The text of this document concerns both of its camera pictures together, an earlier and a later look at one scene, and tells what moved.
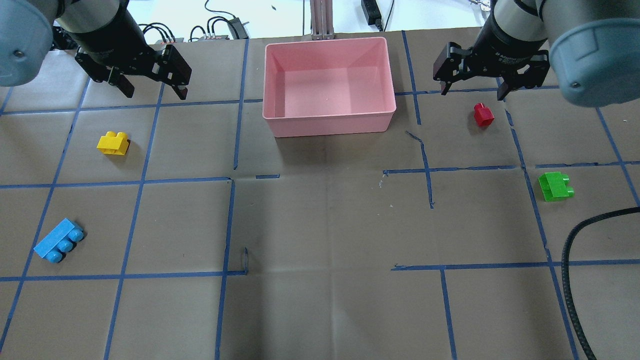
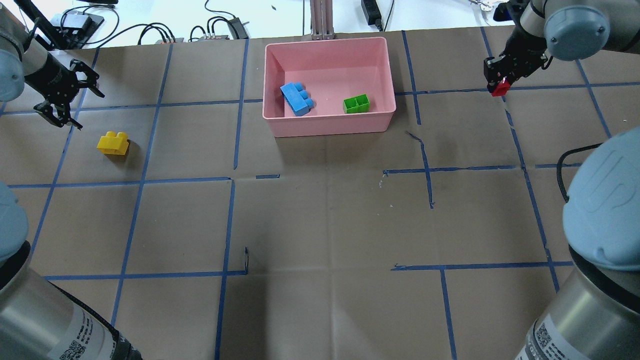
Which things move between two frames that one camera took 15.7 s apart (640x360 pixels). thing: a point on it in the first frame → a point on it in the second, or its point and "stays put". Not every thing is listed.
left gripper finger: [175, 71] → [91, 82]
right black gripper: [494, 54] → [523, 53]
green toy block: [554, 186] → [356, 104]
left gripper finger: [119, 80] → [46, 110]
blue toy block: [54, 246] → [297, 98]
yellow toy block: [114, 144] stays put
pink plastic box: [326, 86] stays put
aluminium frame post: [322, 20] stays put
